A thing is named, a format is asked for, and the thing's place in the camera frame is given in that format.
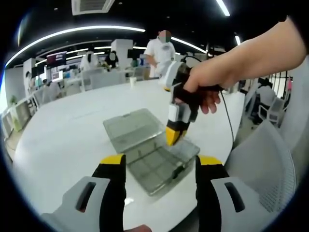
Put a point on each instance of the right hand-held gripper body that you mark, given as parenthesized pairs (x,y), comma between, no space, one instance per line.
(170,75)

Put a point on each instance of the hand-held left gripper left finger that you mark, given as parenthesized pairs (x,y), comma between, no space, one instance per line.
(79,207)

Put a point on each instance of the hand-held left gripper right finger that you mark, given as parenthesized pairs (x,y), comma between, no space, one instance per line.
(231,207)

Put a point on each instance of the clear plastic guide fixture box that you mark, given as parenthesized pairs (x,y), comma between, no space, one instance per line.
(130,128)

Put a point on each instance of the person's right hand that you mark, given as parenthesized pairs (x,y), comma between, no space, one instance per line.
(212,77)

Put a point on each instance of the person's left hand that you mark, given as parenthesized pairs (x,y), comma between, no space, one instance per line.
(142,228)

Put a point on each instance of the white paper cup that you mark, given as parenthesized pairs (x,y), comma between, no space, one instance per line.
(133,81)

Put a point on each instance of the white low chair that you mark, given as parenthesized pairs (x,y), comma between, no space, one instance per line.
(113,78)

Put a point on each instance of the white mesh office chair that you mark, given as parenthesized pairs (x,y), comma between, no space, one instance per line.
(265,157)

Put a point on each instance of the white tall chair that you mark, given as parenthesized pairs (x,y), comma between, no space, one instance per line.
(88,79)

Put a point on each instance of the grey swivel office chair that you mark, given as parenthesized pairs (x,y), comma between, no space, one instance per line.
(274,112)

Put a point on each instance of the ceiling air vent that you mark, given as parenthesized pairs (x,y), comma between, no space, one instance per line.
(93,7)

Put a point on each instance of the person's grey shirt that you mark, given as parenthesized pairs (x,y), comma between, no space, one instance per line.
(297,108)

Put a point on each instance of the white low shelf unit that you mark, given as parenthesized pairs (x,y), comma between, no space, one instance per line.
(21,113)

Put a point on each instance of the wall display screen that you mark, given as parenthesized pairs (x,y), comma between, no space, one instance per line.
(56,58)

